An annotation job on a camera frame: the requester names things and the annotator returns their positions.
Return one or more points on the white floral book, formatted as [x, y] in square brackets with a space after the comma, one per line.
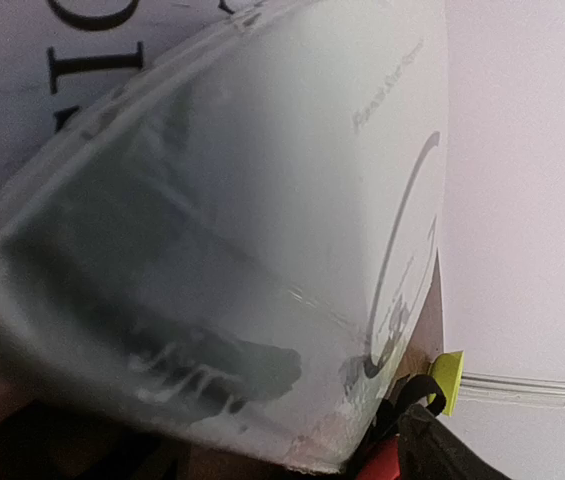
[58, 57]

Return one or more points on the right aluminium frame post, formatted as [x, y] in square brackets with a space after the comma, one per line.
[512, 390]

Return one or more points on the yellow-green plastic bowl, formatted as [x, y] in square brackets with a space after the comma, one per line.
[447, 370]

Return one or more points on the grey book with black logo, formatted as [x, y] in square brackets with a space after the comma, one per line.
[234, 247]

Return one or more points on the red backpack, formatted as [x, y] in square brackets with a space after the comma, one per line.
[407, 441]

